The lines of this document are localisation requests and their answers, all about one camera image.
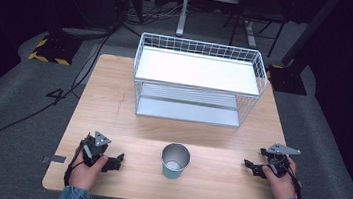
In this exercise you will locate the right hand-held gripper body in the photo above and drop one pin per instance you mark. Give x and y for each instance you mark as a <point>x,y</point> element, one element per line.
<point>279,157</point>

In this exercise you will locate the black metal chair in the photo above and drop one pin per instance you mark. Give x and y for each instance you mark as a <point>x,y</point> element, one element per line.
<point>258,11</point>

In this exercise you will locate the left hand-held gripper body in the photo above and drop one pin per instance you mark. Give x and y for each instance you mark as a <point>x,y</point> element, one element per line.
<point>96,144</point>

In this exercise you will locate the silver metal cup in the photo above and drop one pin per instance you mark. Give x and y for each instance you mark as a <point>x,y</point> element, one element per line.
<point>174,161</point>

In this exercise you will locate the person's right hand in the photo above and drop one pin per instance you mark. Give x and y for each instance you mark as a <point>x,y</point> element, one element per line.
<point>281,187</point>

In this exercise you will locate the person's left hand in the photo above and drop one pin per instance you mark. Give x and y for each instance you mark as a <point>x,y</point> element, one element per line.
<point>86,172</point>

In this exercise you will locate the grey tape strip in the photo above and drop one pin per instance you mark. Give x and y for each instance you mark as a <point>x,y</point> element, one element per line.
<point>55,159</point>

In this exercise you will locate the white desk frame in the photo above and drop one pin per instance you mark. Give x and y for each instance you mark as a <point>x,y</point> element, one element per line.
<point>184,9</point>

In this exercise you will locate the black yellow striped stand base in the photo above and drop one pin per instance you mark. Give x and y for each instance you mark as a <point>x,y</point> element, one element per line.
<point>54,50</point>

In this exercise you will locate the black slanted stand pole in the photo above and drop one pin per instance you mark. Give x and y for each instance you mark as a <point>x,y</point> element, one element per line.
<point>309,30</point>

